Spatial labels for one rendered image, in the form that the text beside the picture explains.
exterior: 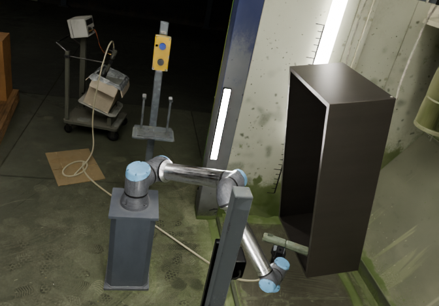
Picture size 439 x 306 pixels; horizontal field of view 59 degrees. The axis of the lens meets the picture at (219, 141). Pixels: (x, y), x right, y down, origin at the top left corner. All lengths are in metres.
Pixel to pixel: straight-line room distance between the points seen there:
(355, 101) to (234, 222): 1.13
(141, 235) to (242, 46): 1.49
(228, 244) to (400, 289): 2.27
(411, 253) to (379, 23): 1.73
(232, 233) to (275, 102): 2.11
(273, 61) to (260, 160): 0.86
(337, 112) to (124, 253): 1.61
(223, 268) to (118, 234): 1.49
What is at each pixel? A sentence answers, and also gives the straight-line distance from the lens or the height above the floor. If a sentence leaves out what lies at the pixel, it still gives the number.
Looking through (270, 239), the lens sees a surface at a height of 0.57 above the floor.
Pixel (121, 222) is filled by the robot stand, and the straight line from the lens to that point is 2.52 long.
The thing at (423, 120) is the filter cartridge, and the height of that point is 1.33.
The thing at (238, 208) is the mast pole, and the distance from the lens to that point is 1.03.
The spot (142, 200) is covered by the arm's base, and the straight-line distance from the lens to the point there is 2.51.
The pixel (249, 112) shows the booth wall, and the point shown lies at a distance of 3.07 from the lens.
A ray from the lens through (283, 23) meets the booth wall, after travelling 2.92.
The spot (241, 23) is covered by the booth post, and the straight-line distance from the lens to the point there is 2.84.
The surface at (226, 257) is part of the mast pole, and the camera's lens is 1.14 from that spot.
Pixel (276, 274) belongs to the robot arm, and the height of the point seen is 0.66.
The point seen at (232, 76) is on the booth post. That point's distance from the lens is 2.93.
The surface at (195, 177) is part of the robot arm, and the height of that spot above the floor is 0.95.
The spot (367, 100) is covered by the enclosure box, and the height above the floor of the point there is 1.67.
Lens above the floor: 2.20
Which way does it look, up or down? 26 degrees down
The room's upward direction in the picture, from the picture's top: 12 degrees clockwise
